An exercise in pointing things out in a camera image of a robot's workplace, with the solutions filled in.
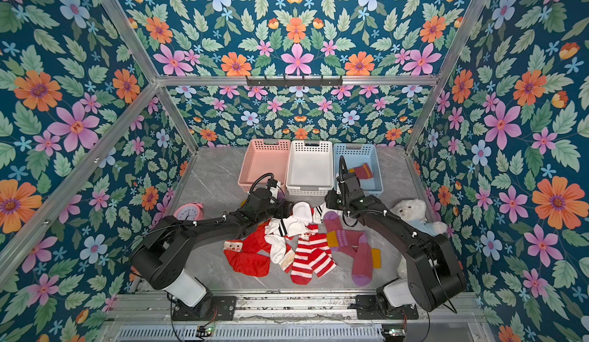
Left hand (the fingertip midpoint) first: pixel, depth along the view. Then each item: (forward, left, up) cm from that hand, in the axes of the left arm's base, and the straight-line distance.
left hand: (290, 200), depth 91 cm
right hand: (-1, -18, +4) cm, 18 cm away
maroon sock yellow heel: (-16, -24, -6) cm, 29 cm away
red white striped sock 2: (-21, -10, -7) cm, 25 cm away
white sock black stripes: (-2, -12, -8) cm, 15 cm away
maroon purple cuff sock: (+15, -34, -4) cm, 37 cm away
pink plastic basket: (+31, +13, -7) cm, 34 cm away
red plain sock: (-13, +14, -7) cm, 20 cm away
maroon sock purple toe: (-26, -25, -8) cm, 37 cm away
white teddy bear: (-10, -48, +1) cm, 49 cm away
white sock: (-2, -4, -5) cm, 7 cm away
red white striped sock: (-25, -3, -8) cm, 26 cm away
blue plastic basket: (+27, -37, -8) cm, 46 cm away
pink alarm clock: (+1, +42, -5) cm, 42 cm away
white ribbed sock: (-9, +6, -6) cm, 12 cm away
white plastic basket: (+21, -10, -8) cm, 24 cm away
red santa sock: (-18, +16, -9) cm, 25 cm away
